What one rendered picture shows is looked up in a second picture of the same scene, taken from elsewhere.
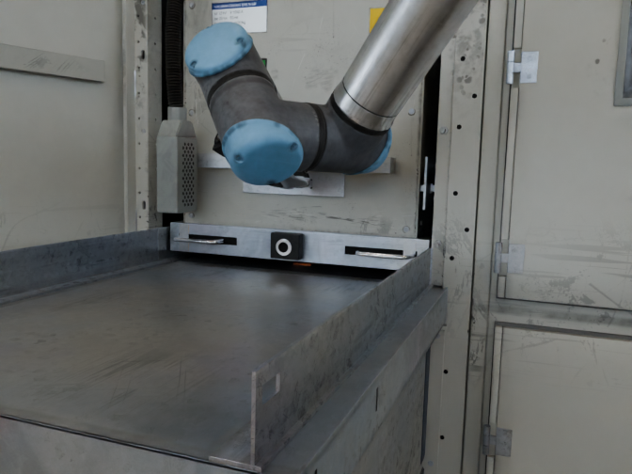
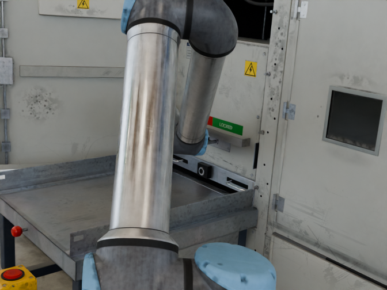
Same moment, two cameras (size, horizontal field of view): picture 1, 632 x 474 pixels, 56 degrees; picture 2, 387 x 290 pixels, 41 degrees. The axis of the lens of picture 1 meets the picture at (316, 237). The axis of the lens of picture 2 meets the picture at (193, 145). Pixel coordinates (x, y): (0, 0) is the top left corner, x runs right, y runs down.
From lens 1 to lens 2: 1.10 m
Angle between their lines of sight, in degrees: 30
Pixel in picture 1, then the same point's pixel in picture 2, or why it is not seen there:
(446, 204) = (261, 168)
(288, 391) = (89, 240)
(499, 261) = (273, 203)
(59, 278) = (99, 171)
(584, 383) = (302, 273)
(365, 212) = (237, 161)
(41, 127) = (107, 99)
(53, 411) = (45, 229)
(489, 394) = not seen: hidden behind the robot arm
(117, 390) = (66, 226)
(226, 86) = not seen: hidden behind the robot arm
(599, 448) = not seen: outside the picture
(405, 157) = (254, 139)
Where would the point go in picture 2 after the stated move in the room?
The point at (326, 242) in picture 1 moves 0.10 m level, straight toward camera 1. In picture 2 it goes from (220, 172) to (207, 179)
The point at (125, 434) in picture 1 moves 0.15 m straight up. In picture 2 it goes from (54, 240) to (54, 189)
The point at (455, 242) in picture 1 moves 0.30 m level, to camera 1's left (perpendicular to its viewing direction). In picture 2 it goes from (262, 188) to (185, 170)
